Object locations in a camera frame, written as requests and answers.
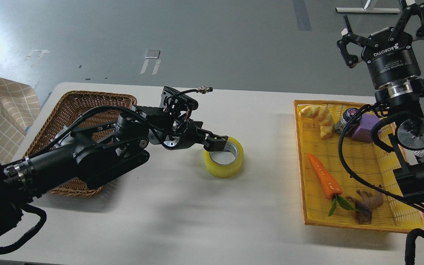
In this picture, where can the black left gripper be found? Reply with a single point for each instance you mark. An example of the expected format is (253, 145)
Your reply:
(190, 133)

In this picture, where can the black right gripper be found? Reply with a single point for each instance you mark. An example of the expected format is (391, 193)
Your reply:
(392, 60)

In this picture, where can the yellow tape roll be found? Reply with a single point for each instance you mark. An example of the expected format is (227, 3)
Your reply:
(229, 170)

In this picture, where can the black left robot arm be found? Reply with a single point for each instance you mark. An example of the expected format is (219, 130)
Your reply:
(101, 145)

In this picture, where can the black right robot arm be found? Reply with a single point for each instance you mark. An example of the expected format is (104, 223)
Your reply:
(401, 127)

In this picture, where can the white metal stand base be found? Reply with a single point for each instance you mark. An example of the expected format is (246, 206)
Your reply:
(368, 7)

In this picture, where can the small dark lid jar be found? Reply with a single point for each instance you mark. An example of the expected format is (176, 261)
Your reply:
(344, 119)

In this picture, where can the purple block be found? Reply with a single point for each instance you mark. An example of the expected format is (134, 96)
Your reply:
(362, 133)

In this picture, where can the toy croissant bread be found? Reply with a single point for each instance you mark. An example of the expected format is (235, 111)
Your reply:
(322, 116)

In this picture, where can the orange toy carrot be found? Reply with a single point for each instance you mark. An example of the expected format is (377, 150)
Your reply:
(331, 188)

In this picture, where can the brown wicker basket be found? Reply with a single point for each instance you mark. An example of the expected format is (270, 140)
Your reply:
(70, 106)

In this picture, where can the yellow plastic tray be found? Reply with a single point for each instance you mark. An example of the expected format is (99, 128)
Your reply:
(366, 159)

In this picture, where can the brown ginger root toy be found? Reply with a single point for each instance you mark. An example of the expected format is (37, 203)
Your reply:
(366, 205)

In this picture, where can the beige checkered cloth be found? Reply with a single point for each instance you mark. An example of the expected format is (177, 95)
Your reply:
(19, 107)

